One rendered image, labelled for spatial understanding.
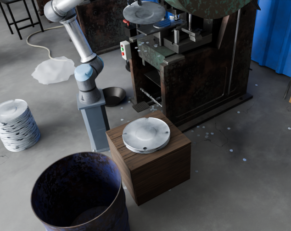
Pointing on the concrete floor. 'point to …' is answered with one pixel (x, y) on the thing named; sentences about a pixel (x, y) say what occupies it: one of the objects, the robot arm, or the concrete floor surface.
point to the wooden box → (151, 162)
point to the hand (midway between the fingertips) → (142, 3)
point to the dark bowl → (113, 96)
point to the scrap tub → (81, 195)
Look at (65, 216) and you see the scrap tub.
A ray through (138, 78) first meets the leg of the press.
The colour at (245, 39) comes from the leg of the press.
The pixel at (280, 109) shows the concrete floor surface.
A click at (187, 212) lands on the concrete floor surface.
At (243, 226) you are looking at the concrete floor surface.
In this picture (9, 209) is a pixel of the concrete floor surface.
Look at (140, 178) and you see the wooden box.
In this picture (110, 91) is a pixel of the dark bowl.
